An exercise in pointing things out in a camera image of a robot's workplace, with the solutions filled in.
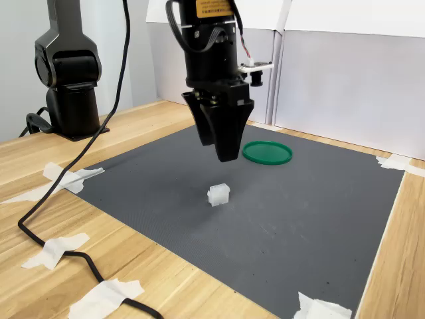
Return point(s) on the dark grey mat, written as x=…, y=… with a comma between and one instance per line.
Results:
x=265, y=232

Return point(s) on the white tape piece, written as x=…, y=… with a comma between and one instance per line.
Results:
x=318, y=309
x=50, y=171
x=99, y=297
x=53, y=251
x=395, y=163

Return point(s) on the white partition panel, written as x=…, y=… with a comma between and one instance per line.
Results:
x=348, y=93
x=166, y=66

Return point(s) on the small white plastic terminal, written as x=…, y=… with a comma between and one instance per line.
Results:
x=219, y=195

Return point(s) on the round green lid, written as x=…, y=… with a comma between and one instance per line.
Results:
x=267, y=153

